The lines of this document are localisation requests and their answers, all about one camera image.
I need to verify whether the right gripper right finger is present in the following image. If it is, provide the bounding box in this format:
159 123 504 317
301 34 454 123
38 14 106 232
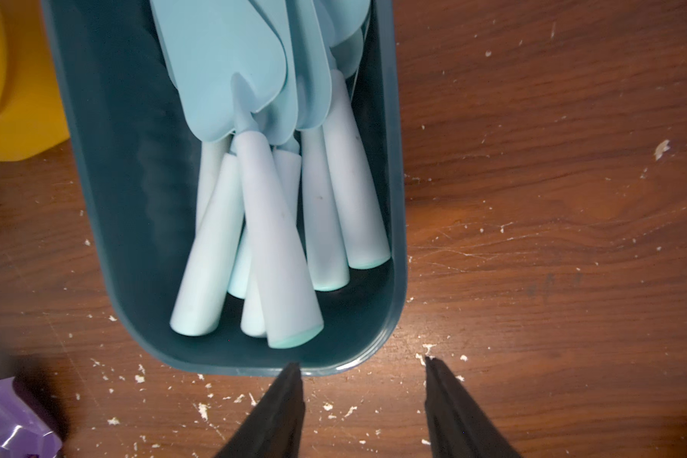
425 358 521 458

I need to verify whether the teal round shovel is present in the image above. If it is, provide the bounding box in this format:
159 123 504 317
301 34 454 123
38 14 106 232
196 135 231 230

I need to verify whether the dark teal storage box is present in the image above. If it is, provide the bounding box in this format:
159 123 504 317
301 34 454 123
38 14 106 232
42 1 408 377

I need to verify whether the yellow storage box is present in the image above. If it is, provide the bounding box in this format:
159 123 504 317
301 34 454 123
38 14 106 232
0 1 70 162

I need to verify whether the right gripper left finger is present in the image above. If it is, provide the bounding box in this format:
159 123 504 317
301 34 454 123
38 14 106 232
216 363 306 458

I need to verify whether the purple shovel lowest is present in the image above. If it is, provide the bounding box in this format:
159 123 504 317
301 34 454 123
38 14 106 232
0 377 63 457

